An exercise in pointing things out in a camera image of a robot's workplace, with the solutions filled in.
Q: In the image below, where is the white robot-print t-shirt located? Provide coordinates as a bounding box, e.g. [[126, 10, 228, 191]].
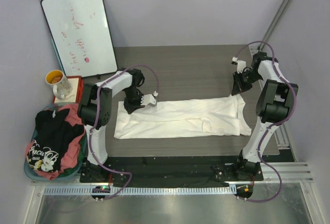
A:
[[114, 95, 252, 139]]

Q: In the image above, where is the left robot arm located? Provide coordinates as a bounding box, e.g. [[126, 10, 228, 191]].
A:
[[77, 69, 145, 166]]

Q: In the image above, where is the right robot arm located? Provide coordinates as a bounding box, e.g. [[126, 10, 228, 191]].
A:
[[232, 52, 299, 180]]

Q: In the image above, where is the yellow-lined floral mug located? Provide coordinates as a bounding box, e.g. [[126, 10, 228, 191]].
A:
[[45, 70, 73, 100]]

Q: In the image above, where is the teal laundry basket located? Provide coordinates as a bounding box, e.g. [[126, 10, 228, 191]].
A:
[[24, 103, 80, 182]]

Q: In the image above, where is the pink t-shirt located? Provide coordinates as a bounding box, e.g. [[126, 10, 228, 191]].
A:
[[25, 104, 86, 181]]

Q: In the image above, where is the black floral-print t-shirt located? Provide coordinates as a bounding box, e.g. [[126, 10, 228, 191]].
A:
[[27, 108, 85, 172]]

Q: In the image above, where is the white dry-erase board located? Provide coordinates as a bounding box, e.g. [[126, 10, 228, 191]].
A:
[[41, 0, 118, 77]]

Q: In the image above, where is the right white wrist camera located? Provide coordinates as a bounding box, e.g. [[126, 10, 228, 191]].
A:
[[232, 57, 246, 74]]

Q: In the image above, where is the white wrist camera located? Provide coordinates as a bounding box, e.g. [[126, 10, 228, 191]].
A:
[[140, 91, 158, 106], [232, 57, 246, 74]]

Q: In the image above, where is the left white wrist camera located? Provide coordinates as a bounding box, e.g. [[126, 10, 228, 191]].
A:
[[140, 91, 158, 106]]

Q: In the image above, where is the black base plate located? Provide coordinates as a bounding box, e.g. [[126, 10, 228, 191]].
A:
[[80, 156, 263, 187]]

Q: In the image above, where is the right aluminium frame rail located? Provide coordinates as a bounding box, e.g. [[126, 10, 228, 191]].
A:
[[242, 49, 299, 179]]

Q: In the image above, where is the slotted cable duct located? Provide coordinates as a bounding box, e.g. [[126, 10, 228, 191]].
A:
[[43, 185, 237, 196]]

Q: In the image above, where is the right corner aluminium post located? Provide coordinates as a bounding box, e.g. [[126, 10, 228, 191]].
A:
[[262, 0, 293, 42]]

